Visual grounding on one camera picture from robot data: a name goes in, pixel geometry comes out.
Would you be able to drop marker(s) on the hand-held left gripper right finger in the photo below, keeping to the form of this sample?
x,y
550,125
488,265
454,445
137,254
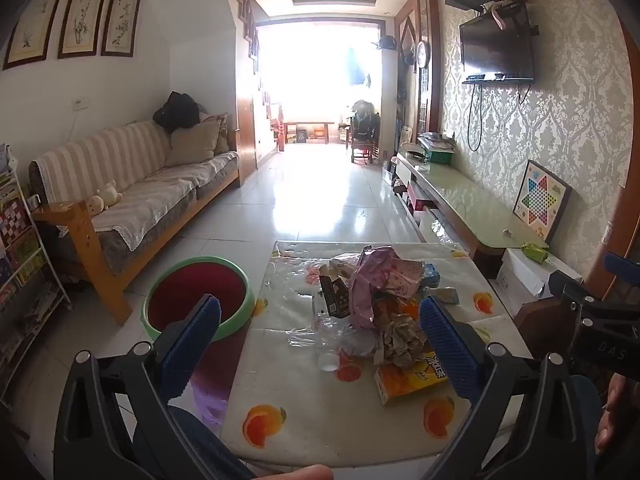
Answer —
x,y
450,347

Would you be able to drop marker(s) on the black wall television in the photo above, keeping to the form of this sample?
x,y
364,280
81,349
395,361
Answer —
x,y
497,50

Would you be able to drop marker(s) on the blue white milk carton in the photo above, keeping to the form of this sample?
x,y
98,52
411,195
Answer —
x,y
431,273

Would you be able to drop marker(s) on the wooden chair with clothes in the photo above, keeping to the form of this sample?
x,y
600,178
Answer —
x,y
362,135

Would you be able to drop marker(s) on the red basket with green rim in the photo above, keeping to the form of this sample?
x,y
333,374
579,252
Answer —
x,y
172,290

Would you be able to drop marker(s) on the clear plastic bottle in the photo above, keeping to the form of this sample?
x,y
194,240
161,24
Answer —
x,y
325,332

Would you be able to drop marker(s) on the person's right hand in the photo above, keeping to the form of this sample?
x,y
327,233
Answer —
x,y
620,420

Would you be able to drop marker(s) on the fruit print table cover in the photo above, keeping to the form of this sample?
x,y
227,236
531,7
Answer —
x,y
285,360

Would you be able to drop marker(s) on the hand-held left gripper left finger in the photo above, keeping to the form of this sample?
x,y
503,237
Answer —
x,y
192,347

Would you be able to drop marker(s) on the stack of magazines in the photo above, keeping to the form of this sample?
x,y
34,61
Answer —
x,y
435,147

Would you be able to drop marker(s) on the brown paper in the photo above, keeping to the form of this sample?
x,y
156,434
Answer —
x,y
400,340

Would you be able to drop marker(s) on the round wall clock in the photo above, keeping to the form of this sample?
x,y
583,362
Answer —
x,y
422,54

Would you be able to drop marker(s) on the white cardboard box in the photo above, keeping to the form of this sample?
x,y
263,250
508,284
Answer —
x,y
525,277

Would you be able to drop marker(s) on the framed plant picture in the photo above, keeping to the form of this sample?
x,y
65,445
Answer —
x,y
35,22
121,20
82,17

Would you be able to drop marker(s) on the wooden sofa with striped cover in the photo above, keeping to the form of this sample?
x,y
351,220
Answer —
x,y
140,195

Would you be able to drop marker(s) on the yellow plush toy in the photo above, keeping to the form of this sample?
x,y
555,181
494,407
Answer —
x,y
95,204

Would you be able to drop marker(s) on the black set-top box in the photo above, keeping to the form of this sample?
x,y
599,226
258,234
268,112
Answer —
x,y
482,77

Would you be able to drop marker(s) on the patterned cushion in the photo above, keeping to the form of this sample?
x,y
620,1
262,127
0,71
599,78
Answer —
x,y
221,130

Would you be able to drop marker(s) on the pink plastic bag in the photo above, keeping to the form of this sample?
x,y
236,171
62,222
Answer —
x,y
375,280

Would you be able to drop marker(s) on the glass-topped television cabinet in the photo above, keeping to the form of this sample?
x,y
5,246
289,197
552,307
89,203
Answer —
x,y
465,195

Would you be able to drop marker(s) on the black bag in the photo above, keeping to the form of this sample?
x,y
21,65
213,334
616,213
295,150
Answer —
x,y
175,110

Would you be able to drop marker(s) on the person's left hand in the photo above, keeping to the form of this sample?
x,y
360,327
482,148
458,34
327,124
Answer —
x,y
300,474

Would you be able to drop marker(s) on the grey toothpaste box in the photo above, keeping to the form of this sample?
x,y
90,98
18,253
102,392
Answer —
x,y
445,296

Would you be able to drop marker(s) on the clear plastic bag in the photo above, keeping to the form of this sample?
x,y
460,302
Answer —
x,y
357,342

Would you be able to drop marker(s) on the yellow cardboard box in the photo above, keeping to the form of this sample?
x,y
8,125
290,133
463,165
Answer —
x,y
405,380

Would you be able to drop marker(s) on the person's right leg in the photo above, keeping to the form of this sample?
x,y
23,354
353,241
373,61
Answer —
x,y
582,405

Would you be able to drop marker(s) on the beige cushion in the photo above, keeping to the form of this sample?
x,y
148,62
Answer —
x,y
192,142

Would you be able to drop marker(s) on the small black box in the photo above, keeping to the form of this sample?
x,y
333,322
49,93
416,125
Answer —
x,y
334,296

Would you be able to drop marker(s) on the white plush toy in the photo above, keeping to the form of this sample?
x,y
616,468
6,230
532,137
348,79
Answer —
x,y
112,193

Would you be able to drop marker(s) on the white rack of children's books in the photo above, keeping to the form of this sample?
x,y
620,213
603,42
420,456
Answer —
x,y
25,270

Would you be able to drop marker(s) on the black helmet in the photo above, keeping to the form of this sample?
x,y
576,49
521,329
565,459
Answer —
x,y
387,42

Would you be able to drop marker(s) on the framed star checkers board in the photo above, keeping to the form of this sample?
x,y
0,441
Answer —
x,y
542,200

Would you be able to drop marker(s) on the small green packet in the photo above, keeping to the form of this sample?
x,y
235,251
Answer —
x,y
534,252

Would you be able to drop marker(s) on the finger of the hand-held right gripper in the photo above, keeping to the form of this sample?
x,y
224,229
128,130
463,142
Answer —
x,y
565,284
622,262

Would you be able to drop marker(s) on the brown wooden stool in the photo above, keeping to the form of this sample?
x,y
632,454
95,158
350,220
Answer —
x,y
542,317

